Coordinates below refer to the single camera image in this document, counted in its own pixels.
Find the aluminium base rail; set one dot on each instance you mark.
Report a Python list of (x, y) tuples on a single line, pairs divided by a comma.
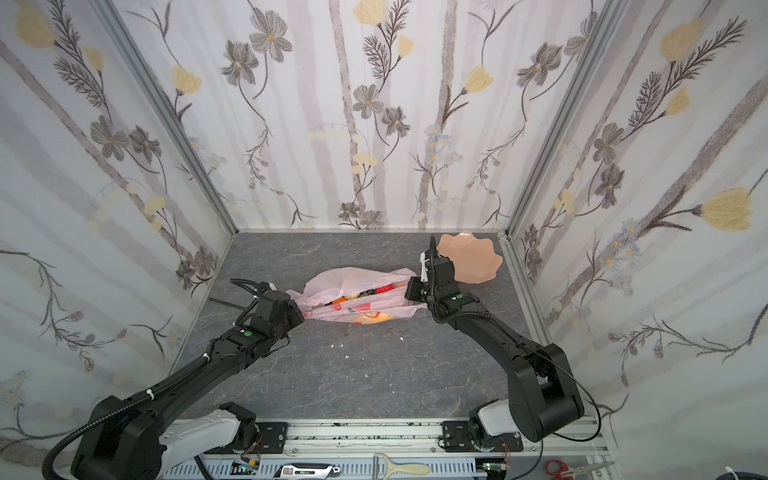
[(453, 448)]

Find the dark hex key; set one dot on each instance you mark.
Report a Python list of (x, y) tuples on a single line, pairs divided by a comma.
[(226, 303)]

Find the pink plastic bag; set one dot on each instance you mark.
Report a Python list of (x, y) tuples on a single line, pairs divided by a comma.
[(357, 296)]

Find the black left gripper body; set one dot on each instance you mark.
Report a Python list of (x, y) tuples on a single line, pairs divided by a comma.
[(291, 309)]

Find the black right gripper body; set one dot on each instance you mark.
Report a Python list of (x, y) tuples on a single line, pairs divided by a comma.
[(417, 288)]

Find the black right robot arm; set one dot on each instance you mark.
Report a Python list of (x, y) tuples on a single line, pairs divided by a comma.
[(542, 395)]

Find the pink scalloped plate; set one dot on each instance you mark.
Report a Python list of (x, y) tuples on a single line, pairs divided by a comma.
[(475, 259)]

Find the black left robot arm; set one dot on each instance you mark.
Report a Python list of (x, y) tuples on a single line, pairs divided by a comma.
[(121, 439)]

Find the silver black utility knife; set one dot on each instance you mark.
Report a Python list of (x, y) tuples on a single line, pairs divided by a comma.
[(300, 471)]

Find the red handled scissors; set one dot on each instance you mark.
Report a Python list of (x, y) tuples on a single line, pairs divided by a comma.
[(558, 469)]

